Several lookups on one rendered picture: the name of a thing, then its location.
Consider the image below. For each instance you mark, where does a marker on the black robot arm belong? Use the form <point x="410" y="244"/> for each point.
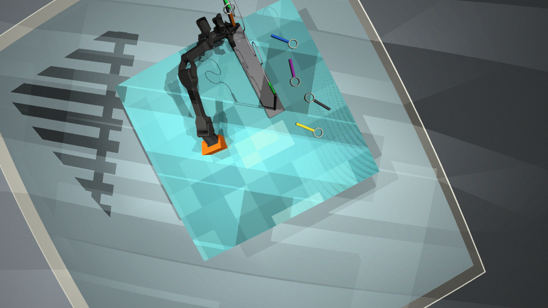
<point x="189" y="79"/>

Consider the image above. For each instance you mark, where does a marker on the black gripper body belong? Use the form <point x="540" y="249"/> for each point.
<point x="227" y="35"/>

